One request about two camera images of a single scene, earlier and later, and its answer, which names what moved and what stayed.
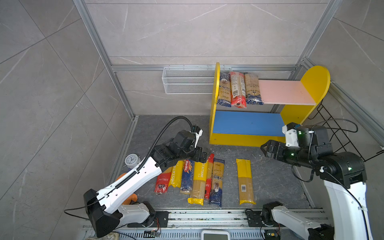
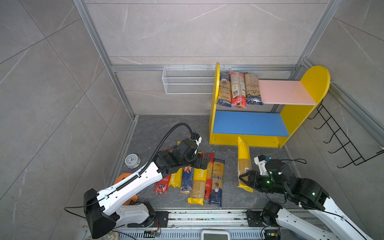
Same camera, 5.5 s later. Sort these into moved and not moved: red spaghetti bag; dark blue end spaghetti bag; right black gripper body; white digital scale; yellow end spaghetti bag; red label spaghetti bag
Moved: yellow end spaghetti bag; right black gripper body
Not moved: red label spaghetti bag; red spaghetti bag; dark blue end spaghetti bag; white digital scale
